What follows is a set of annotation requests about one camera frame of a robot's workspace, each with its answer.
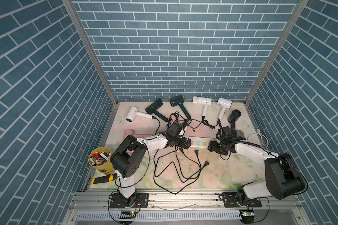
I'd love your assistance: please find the dark green slim hair dryer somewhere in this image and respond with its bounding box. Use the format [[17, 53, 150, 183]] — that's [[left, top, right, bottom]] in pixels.
[[146, 98, 169, 122]]

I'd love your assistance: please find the white boxy hair dryer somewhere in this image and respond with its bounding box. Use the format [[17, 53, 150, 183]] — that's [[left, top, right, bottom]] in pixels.
[[192, 96, 212, 118]]

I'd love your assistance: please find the pink hair dryer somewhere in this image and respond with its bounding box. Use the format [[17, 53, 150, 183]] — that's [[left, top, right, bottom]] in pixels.
[[123, 129, 151, 139]]

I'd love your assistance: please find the black yellow utility knife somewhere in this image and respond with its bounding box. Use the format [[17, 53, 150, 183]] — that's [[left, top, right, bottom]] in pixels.
[[91, 173, 118, 184]]

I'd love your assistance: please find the white power strip cord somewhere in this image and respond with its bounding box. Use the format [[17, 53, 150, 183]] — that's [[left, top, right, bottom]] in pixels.
[[246, 129, 269, 150]]

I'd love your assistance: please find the dark teal round hair dryer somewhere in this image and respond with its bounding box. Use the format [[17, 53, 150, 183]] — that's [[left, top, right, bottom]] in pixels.
[[228, 109, 241, 134]]

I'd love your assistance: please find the grey oval pad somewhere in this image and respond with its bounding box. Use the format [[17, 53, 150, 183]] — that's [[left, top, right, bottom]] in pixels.
[[235, 130, 246, 141]]

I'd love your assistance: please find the white multicolour power strip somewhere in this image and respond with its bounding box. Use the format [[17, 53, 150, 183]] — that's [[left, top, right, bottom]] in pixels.
[[187, 136, 216, 150]]

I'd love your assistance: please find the white round hair dryer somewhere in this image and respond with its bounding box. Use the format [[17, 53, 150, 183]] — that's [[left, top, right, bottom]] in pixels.
[[125, 106, 154, 122]]

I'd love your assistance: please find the yellow cup with small items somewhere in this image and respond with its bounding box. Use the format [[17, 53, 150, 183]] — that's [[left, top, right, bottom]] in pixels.
[[88, 147, 115, 175]]

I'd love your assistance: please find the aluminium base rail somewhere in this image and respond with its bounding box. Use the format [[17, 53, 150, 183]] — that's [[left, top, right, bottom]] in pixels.
[[63, 188, 309, 225]]

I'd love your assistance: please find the dark green boxy hair dryer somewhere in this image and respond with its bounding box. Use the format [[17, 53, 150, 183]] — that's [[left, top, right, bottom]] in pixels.
[[170, 95, 192, 120]]

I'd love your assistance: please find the black bundled cable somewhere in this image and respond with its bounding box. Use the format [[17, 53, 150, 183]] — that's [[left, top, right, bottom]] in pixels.
[[168, 111, 215, 133]]

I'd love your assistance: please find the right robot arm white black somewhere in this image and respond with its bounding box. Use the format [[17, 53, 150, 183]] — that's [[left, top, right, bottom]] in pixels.
[[207, 141, 309, 207]]

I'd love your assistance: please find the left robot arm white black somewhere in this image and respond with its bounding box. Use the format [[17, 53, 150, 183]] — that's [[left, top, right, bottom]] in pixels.
[[110, 132, 192, 208]]

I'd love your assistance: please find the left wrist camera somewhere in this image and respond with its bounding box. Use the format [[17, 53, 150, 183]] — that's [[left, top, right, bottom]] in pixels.
[[169, 122, 186, 136]]

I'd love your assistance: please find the black cable of white dryer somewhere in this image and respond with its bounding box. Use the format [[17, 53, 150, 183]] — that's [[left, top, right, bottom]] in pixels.
[[152, 116, 210, 195]]

